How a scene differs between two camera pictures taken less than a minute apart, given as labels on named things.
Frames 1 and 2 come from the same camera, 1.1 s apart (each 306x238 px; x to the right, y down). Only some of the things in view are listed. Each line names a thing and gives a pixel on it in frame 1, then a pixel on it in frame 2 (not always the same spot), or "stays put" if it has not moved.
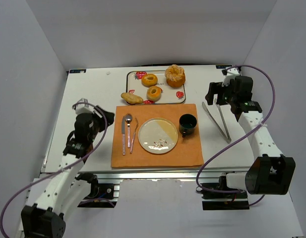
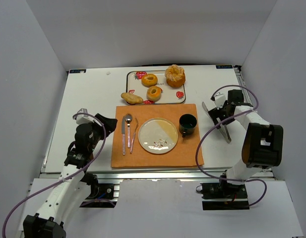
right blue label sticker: (222, 66) stays put
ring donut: (149, 80) stays put
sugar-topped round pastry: (175, 76) stays put
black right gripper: (215, 90) → (221, 116)
